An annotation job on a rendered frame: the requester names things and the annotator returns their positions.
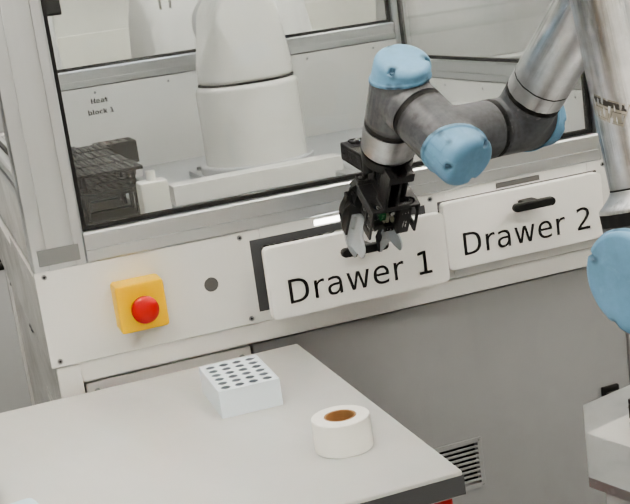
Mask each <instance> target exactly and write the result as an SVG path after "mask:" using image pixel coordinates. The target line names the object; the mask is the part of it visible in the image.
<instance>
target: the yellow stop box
mask: <svg viewBox="0 0 630 504"><path fill-rule="evenodd" d="M110 289H111V294H112V300H113V306H114V311H115V317H116V322H117V327H118V328H119V330H120V331H121V332H122V333H123V334H129V333H133V332H138V331H142V330H147V329H151V328H156V327H160V326H165V325H168V324H169V315H168V309H167V303H166V297H165V291H164V285H163V280H162V279H161V278H160V277H159V276H158V275H157V274H149V275H144V276H140V277H135V278H130V279H125V280H120V281H116V282H112V283H111V284H110ZM141 296H150V297H152V298H154V299H155V300H156V301H157V303H158V304H159V314H158V317H157V318H156V319H155V320H154V321H153V322H151V323H147V324H143V323H139V322H138V321H136V320H135V319H134V317H133V316H132V313H131V307H132V304H133V302H134V301H135V300H136V299H137V298H138V297H141Z"/></svg>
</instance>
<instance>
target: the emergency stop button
mask: <svg viewBox="0 0 630 504"><path fill-rule="evenodd" d="M131 313H132V316H133V317H134V319H135V320H136V321H138V322H139V323H143V324H147V323H151V322H153V321H154V320H155V319H156V318H157V317H158V314H159V304H158V303H157V301H156V300H155V299H154V298H152V297H150V296H141V297H138V298H137V299H136V300H135V301H134V302H133V304H132V307H131Z"/></svg>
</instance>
